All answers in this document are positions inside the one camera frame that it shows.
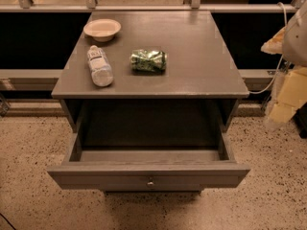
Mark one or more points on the grey wooden nightstand cabinet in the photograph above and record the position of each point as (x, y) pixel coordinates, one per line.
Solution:
(199, 67)

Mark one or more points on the clear plastic water bottle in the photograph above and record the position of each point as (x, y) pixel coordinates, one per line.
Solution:
(100, 69)

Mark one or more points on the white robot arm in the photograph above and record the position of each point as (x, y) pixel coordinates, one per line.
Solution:
(291, 40)

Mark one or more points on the white shallow bowl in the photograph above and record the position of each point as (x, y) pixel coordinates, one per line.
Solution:
(102, 30)

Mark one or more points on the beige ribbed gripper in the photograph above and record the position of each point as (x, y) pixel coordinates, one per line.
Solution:
(295, 43)

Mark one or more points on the grey top drawer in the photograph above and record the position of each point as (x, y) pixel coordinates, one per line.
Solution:
(118, 147)

